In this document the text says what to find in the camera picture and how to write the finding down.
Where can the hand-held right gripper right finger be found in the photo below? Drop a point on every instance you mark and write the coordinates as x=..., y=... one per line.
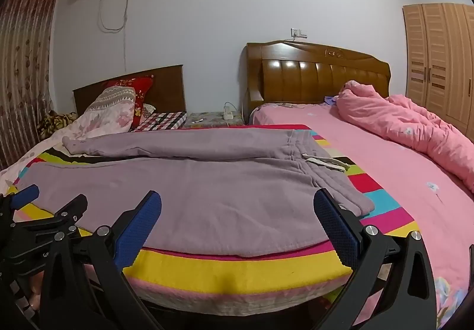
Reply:
x=337, y=230

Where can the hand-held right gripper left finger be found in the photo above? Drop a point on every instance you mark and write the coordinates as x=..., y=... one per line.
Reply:
x=137, y=230

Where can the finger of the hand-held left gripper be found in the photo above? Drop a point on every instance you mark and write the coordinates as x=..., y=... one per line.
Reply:
x=24, y=196
x=70, y=207

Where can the grey blanket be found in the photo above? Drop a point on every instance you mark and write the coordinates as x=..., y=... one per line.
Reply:
x=222, y=196

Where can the pink bed sheet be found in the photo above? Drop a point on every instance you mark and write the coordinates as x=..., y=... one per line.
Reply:
x=389, y=174

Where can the tiger print blanket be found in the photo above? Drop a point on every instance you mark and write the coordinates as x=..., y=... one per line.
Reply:
x=55, y=124

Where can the pink floral quilt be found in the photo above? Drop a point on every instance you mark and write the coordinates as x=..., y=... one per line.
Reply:
x=111, y=119

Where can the striped colourful blanket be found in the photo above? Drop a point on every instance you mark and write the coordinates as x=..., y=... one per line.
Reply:
x=240, y=274

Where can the nightstand with patterned cover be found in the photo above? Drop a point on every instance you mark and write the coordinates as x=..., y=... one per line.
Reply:
x=207, y=120

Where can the small purple cloth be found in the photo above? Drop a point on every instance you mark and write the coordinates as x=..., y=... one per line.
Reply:
x=330, y=99

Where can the red pillow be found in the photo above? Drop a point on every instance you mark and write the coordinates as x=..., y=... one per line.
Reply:
x=142, y=93

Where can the striped floral curtain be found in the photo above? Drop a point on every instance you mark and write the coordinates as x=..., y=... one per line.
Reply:
x=26, y=56

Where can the plain wooden headboard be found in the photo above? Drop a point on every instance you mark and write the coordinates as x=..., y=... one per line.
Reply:
x=168, y=89

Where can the white power strip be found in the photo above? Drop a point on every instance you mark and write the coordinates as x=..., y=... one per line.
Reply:
x=228, y=115

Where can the carved wooden headboard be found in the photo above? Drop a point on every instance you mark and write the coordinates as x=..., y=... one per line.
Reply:
x=314, y=82

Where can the light wooden wardrobe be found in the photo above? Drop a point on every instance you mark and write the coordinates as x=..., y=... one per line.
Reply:
x=437, y=56

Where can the wall socket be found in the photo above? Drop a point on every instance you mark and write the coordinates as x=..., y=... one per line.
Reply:
x=296, y=33

